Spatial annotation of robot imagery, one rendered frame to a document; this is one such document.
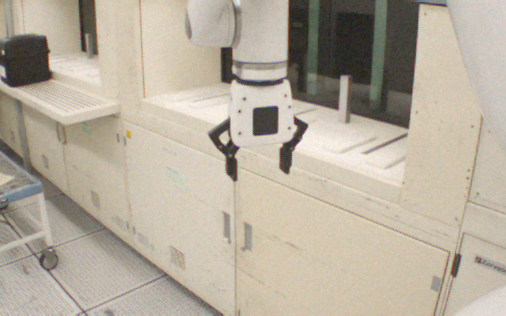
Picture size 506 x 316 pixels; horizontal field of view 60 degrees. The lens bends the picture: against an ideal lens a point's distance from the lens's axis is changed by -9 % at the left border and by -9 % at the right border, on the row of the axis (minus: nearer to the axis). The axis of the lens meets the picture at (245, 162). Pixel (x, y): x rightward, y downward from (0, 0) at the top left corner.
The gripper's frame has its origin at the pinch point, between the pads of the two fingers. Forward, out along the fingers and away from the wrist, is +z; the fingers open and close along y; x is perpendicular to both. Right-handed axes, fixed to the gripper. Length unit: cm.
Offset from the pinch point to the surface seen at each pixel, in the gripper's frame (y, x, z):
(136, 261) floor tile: -14, 135, 101
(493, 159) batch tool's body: 51, -4, 3
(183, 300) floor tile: 2, 98, 101
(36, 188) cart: -57, 138, 56
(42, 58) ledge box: -52, 202, 7
